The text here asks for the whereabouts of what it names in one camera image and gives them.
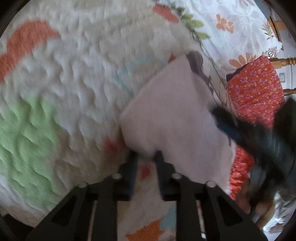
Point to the white floral pillow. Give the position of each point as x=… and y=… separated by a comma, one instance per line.
x=232, y=33

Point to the red floral pillow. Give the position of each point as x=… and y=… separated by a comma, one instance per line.
x=256, y=92

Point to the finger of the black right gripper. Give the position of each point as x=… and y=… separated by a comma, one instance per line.
x=227, y=123

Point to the person's right hand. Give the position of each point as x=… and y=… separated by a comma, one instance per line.
x=261, y=211

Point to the heart pattern quilted bedspread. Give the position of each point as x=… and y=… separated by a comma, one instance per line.
x=69, y=70

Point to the pale pink knit cardigan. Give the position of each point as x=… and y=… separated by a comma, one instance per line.
x=171, y=114

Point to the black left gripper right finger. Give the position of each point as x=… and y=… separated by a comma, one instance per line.
x=222, y=217

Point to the red floral blanket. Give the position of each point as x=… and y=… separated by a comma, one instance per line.
x=241, y=167

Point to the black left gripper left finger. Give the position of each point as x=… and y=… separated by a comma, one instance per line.
x=89, y=211

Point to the grey cloth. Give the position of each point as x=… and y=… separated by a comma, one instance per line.
x=284, y=209

